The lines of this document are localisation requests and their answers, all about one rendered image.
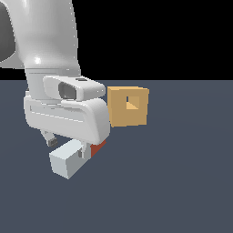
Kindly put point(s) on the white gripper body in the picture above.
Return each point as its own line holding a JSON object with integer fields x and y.
{"x": 66, "y": 116}

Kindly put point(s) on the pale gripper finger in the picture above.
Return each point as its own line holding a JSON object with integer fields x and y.
{"x": 81, "y": 148}
{"x": 50, "y": 138}

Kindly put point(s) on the grey white block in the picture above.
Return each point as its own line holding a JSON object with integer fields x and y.
{"x": 68, "y": 159}

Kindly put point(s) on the tan box with square hole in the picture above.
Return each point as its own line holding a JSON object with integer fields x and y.
{"x": 129, "y": 106}

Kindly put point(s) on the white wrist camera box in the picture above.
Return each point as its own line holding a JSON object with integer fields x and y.
{"x": 74, "y": 88}

